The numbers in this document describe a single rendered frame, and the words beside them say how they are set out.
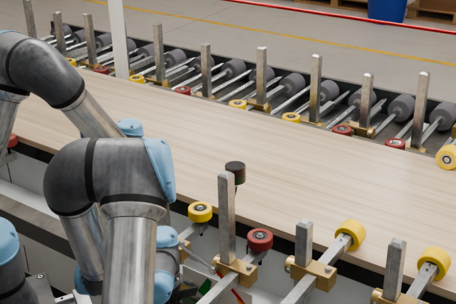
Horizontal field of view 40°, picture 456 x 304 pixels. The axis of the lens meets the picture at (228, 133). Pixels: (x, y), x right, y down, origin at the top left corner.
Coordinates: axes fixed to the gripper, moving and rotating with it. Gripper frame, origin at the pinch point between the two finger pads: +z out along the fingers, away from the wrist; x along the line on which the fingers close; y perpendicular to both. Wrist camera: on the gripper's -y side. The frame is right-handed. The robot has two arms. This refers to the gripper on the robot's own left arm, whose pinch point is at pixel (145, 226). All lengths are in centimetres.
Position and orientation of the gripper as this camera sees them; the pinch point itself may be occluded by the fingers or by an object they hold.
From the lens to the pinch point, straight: 193.7
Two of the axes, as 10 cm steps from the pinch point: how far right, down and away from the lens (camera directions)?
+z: 0.2, 9.0, 4.4
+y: -9.7, -0.8, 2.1
